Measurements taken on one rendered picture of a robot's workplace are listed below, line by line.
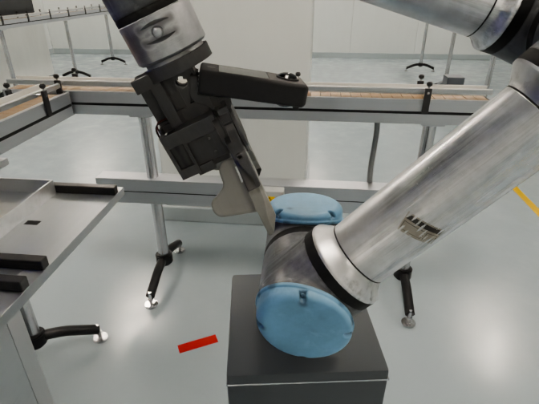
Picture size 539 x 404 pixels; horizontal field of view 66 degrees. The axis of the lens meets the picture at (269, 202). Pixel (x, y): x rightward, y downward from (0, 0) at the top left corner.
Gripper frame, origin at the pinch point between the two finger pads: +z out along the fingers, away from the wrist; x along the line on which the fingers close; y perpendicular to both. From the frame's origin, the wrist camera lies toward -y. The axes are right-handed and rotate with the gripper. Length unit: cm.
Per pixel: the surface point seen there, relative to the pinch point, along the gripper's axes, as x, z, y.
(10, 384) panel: -48, 46, 95
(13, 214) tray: -33, -3, 49
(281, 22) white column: -171, 4, -30
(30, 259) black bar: -17.3, 0.7, 41.9
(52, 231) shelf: -30, 2, 43
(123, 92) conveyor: -125, -4, 42
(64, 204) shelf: -41, 2, 44
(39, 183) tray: -47, -3, 49
